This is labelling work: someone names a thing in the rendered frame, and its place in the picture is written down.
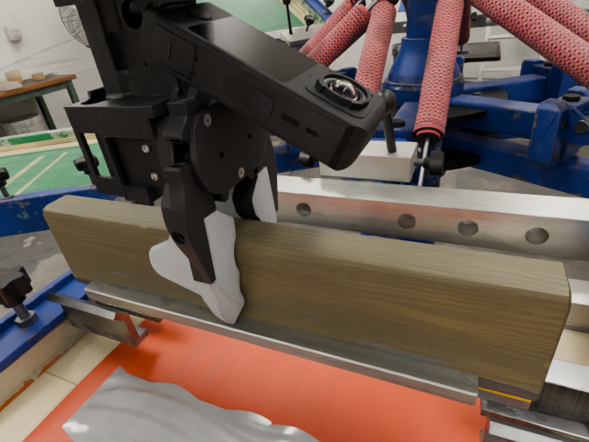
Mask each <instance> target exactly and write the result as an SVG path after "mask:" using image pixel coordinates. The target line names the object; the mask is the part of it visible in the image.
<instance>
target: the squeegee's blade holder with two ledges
mask: <svg viewBox="0 0 589 442"><path fill-rule="evenodd" d="M84 290H85V292H86V294H87V296H88V298H91V299H95V300H97V301H101V302H104V303H109V304H113V305H116V306H119V307H123V308H126V309H129V310H135V311H137V312H141V313H145V314H147V315H151V316H154V317H159V318H163V319H166V320H169V321H173V322H175V323H179V324H184V325H187V326H191V327H194V328H197V329H201V330H204V331H207V332H213V333H215V334H219V335H222V336H225V337H229V338H232V339H237V340H241V341H244V342H247V343H251V344H254V345H257V346H263V347H265V348H269V349H272V350H275V351H279V352H282V353H287V354H291V355H294V356H297V357H300V358H303V359H307V360H313V361H315V362H319V363H322V364H325V365H328V366H332V367H337V368H341V369H343V370H347V371H350V372H353V373H357V374H362V375H365V376H369V377H372V378H375V379H378V380H382V381H387V382H391V383H393V384H397V385H400V386H403V387H406V388H410V389H415V390H419V391H422V392H425V393H428V394H432V395H435V396H441V397H443V398H447V399H450V400H453V401H456V402H460V403H465V404H469V405H476V402H477V398H478V388H479V376H478V375H475V374H469V373H466V372H462V371H458V370H455V369H451V368H447V367H441V366H438V365H434V364H430V363H427V362H423V361H419V360H414V359H410V358H407V357H403V356H400V355H396V354H392V353H386V352H382V351H379V350H375V349H372V348H368V347H364V346H358V345H354V344H351V343H347V342H343V341H340V340H336V339H330V338H326V337H323V336H319V335H315V334H312V333H308V332H305V331H298V330H295V329H291V328H287V327H284V326H280V325H277V324H270V323H267V322H264V321H260V320H257V319H253V318H249V317H243V316H239V315H238V318H237V320H236V322H235V324H228V323H225V322H224V321H223V320H221V319H220V318H218V317H217V316H215V315H214V314H213V312H212V311H211V310H210V309H209V308H208V307H204V306H201V305H197V304H193V303H187V302H183V301H180V300H176V299H173V298H169V297H165V296H159V295H155V294H152V293H148V292H145V291H141V290H137V289H131V288H127V287H124V286H120V285H116V284H114V283H110V282H104V281H100V280H97V279H95V280H93V281H92V282H91V283H90V284H89V285H88V286H86V287H85V288H84Z"/></svg>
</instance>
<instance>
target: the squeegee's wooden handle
mask: <svg viewBox="0 0 589 442"><path fill-rule="evenodd" d="M43 216H44V218H45V220H46V222H47V224H48V226H49V228H50V230H51V232H52V234H53V236H54V238H55V240H56V242H57V244H58V246H59V248H60V250H61V252H62V254H63V256H64V258H65V260H66V262H67V264H68V266H69V268H70V270H71V271H72V273H73V275H74V277H75V279H76V281H77V282H81V283H85V284H90V283H91V282H92V281H93V280H95V279H97V280H100V281H104V282H110V283H114V284H116V285H120V286H124V287H127V288H131V289H137V290H141V291H145V292H148V293H152V294H155V295H159V296H165V297H169V298H173V299H176V300H180V301H183V302H187V303H193V304H197V305H201V306H204V307H208V305H207V304H206V303H205V302H204V301H203V299H202V296H200V295H199V294H197V293H195V292H194V291H192V290H189V289H186V288H184V287H182V286H181V285H179V284H177V283H175V282H172V281H170V280H168V279H167V278H165V277H163V276H161V275H159V274H158V273H157V272H156V271H155V270H154V268H153V266H152V264H151V262H150V256H149V253H150V250H151V248H152V247H153V246H155V245H158V244H159V243H161V242H164V241H166V240H168V239H169V232H168V230H167V228H166V225H165V222H164V219H163V216H162V211H161V208H160V207H154V206H148V205H141V204H135V203H122V202H116V201H110V200H103V199H96V198H90V197H83V196H71V195H67V196H63V197H61V198H59V199H57V200H56V201H54V202H52V203H50V204H48V205H47V206H46V207H45V208H44V209H43ZM234 223H235V230H236V239H235V246H234V257H235V262H236V264H237V266H238V269H239V271H240V289H241V292H242V295H243V297H244V299H245V304H244V307H243V308H242V310H241V311H240V313H239V316H243V317H249V318H253V319H257V320H260V321H264V322H267V323H270V324H277V325H280V326H284V327H287V328H291V329H295V330H298V331H302V332H308V333H312V334H315V335H319V336H323V337H326V338H330V339H336V340H340V341H343V342H347V343H351V344H354V345H358V346H364V347H368V348H372V349H375V350H379V351H382V352H386V353H392V354H396V355H400V356H403V357H407V358H410V359H414V360H419V361H423V362H427V363H430V364H434V365H438V366H441V367H447V368H451V369H455V370H458V371H462V372H466V373H469V374H475V375H478V376H479V387H481V388H483V389H490V390H493V391H497V392H500V393H503V394H507V395H511V396H517V397H520V398H523V399H527V400H530V401H536V400H537V399H539V397H540V395H541V392H542V389H543V385H544V383H545V380H546V377H547V374H548V372H549V370H550V365H551V362H552V360H553V358H554V355H555V352H556V350H557V346H558V343H559V340H560V338H561V335H562V332H563V330H564V326H565V323H566V320H567V318H568V316H569V313H570V310H571V288H570V284H569V281H568V277H567V273H566V270H565V268H564V264H563V263H562V262H560V261H553V260H541V259H534V258H528V257H521V256H514V255H508V254H502V253H489V252H482V251H476V250H470V249H463V248H456V247H450V246H438V245H431V244H424V243H418V242H412V241H405V240H398V239H386V238H380V237H374V236H366V235H360V234H354V233H347V232H335V231H328V230H322V229H316V228H308V227H302V226H296V225H284V224H277V223H270V222H264V221H258V220H251V219H244V218H238V217H234Z"/></svg>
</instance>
